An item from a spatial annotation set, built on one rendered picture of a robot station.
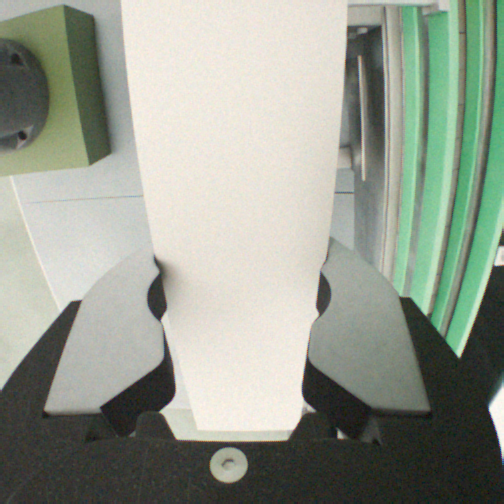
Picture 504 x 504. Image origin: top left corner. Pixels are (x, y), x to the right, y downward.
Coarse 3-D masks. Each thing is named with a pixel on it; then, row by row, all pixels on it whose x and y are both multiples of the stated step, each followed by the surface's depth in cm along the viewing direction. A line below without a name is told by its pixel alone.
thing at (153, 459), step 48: (144, 432) 5; (48, 480) 4; (96, 480) 4; (144, 480) 4; (192, 480) 4; (240, 480) 4; (288, 480) 4; (336, 480) 4; (384, 480) 4; (432, 480) 4
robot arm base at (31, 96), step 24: (0, 48) 25; (24, 48) 28; (0, 72) 24; (24, 72) 27; (0, 96) 25; (24, 96) 28; (48, 96) 31; (0, 120) 26; (24, 120) 29; (0, 144) 29; (24, 144) 32
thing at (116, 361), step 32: (128, 256) 10; (96, 288) 9; (128, 288) 9; (160, 288) 10; (96, 320) 8; (128, 320) 8; (160, 320) 10; (64, 352) 7; (96, 352) 7; (128, 352) 7; (160, 352) 7; (64, 384) 6; (96, 384) 6; (128, 384) 6; (160, 384) 7; (128, 416) 6
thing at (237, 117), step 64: (128, 0) 6; (192, 0) 7; (256, 0) 7; (320, 0) 7; (128, 64) 7; (192, 64) 7; (256, 64) 7; (320, 64) 7; (192, 128) 8; (256, 128) 8; (320, 128) 8; (192, 192) 9; (256, 192) 9; (320, 192) 9; (192, 256) 11; (256, 256) 11; (320, 256) 11; (192, 320) 12; (256, 320) 12; (192, 384) 14; (256, 384) 14
